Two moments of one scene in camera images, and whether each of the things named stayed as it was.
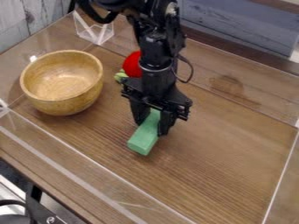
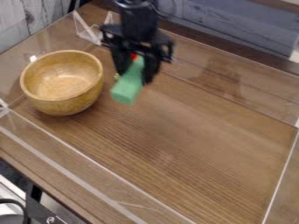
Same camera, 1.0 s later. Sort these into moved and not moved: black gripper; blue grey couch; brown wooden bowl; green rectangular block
Moved: black gripper; green rectangular block
Not moved: blue grey couch; brown wooden bowl
